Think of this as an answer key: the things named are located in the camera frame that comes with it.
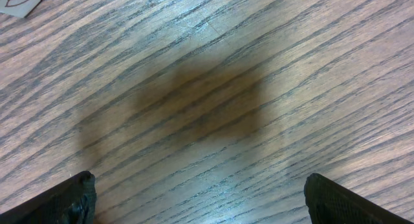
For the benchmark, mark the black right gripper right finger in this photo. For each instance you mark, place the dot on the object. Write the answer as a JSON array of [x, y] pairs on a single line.
[[330, 203]]

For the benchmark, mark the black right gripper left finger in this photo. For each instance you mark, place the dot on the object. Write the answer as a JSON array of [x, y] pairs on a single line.
[[72, 201]]

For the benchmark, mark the wooden cube red Y side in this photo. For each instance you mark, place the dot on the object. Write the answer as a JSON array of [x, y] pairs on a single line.
[[18, 8]]

